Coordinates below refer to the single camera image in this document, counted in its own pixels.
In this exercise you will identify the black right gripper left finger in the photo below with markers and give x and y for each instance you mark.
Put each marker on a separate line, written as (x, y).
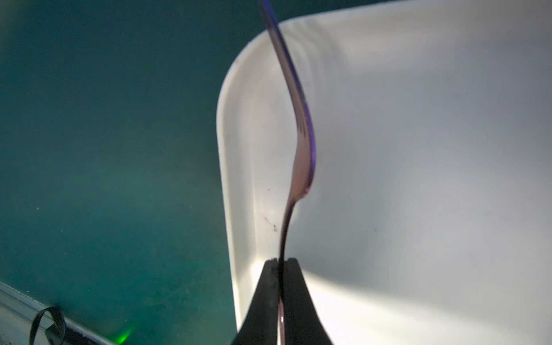
(260, 325)

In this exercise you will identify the white rectangular tray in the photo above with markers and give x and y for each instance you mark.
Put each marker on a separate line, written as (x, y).
(429, 217)

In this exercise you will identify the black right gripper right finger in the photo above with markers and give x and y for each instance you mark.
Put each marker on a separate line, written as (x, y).
(301, 322)

